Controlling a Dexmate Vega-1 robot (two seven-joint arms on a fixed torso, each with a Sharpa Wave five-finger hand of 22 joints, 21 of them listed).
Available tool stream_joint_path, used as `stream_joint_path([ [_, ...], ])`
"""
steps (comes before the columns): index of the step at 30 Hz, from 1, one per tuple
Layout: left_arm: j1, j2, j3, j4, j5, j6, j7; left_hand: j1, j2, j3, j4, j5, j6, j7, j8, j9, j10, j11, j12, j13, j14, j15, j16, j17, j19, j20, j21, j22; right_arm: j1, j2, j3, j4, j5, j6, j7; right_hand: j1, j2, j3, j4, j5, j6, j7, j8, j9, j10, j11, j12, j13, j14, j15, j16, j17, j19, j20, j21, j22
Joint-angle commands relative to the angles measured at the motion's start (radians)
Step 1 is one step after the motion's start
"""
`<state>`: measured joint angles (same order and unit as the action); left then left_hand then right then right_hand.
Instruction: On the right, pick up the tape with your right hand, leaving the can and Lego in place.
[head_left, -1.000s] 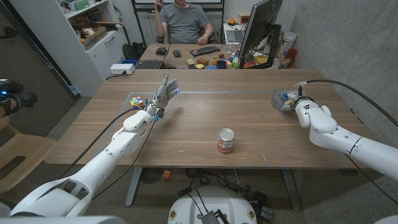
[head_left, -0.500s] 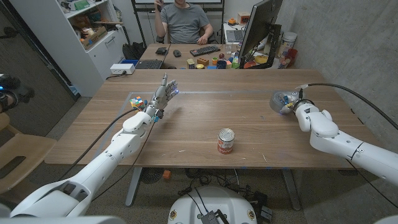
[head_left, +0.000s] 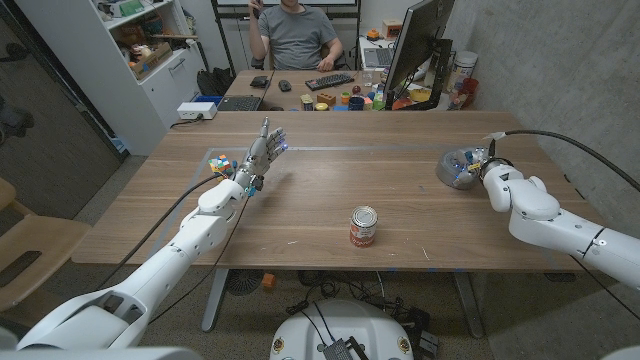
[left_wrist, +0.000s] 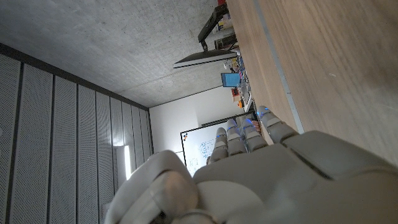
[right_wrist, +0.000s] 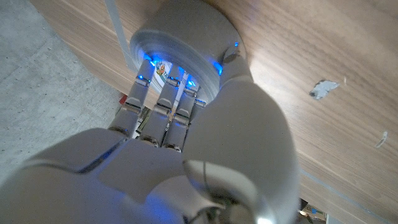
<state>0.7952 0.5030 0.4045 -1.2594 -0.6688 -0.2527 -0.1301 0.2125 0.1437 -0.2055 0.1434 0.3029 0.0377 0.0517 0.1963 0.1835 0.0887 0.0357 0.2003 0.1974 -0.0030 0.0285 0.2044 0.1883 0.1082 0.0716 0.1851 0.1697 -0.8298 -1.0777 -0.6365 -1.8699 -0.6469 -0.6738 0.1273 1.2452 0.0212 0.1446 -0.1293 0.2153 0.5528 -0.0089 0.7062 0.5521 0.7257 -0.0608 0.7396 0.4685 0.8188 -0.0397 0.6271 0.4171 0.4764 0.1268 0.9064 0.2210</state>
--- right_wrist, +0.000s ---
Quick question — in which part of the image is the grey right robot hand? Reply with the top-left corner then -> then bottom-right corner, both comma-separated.
0,42 -> 301,224

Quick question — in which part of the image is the grey tape roll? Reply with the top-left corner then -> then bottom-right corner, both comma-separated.
129,0 -> 248,105

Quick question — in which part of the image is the small white printed piece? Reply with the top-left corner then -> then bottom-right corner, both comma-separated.
119,60 -> 189,138

